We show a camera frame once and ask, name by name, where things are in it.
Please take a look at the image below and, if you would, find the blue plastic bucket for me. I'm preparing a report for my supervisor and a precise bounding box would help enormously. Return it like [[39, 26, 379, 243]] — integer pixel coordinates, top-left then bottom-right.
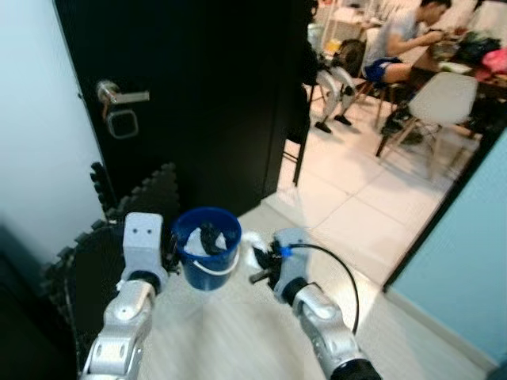
[[171, 207, 242, 292]]

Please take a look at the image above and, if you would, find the pale crumpled cloth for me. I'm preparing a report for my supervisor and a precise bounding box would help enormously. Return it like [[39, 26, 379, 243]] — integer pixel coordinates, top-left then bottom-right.
[[181, 227, 211, 256]]

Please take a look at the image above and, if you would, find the black foam puzzle mat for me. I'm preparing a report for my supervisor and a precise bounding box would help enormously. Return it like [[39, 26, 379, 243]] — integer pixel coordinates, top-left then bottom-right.
[[40, 162, 187, 365]]

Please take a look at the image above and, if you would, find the silver rimmed door lock plate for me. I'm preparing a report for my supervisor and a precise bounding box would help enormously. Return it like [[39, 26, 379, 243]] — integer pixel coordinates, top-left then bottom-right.
[[107, 111, 139, 139]]

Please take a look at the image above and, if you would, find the black metal chair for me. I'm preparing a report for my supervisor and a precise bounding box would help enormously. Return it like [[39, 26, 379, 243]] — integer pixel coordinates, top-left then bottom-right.
[[281, 44, 319, 188]]

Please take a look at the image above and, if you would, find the black round fan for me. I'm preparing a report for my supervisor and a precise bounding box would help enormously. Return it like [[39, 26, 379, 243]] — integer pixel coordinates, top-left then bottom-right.
[[337, 38, 367, 76]]

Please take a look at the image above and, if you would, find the white shell chair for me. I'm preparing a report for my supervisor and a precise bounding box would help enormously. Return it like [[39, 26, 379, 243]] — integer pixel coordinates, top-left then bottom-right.
[[376, 71, 480, 179]]

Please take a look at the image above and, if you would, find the pink cloth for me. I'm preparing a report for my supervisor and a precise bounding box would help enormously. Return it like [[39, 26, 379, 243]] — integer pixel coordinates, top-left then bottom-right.
[[475, 47, 507, 80]]

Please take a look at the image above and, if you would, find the seated person in grey shirt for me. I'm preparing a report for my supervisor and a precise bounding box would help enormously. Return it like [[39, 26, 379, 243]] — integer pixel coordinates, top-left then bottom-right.
[[363, 0, 454, 86]]

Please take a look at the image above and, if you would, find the black bag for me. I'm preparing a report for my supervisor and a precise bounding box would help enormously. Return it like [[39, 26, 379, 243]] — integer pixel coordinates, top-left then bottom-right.
[[453, 30, 501, 66]]

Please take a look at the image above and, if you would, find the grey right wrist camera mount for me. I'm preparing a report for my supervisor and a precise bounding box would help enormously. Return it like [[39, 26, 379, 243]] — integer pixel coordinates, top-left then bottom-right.
[[273, 228, 311, 294]]

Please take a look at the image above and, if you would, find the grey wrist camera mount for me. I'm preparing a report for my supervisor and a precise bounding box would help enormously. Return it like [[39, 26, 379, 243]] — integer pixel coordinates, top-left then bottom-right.
[[273, 228, 311, 294], [123, 212, 165, 278]]

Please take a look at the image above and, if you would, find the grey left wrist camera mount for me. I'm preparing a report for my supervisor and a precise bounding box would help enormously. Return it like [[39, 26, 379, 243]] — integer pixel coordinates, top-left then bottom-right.
[[123, 212, 165, 278]]

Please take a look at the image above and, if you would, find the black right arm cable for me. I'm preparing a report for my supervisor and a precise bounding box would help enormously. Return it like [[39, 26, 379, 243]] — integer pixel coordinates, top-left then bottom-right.
[[289, 244, 361, 333]]

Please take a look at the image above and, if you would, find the silver door lever handle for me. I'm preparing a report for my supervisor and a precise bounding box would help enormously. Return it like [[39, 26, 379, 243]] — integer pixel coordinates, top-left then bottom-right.
[[95, 79, 151, 108]]

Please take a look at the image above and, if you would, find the black door frame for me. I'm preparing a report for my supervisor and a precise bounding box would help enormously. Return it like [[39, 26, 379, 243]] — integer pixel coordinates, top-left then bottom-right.
[[383, 119, 507, 292]]

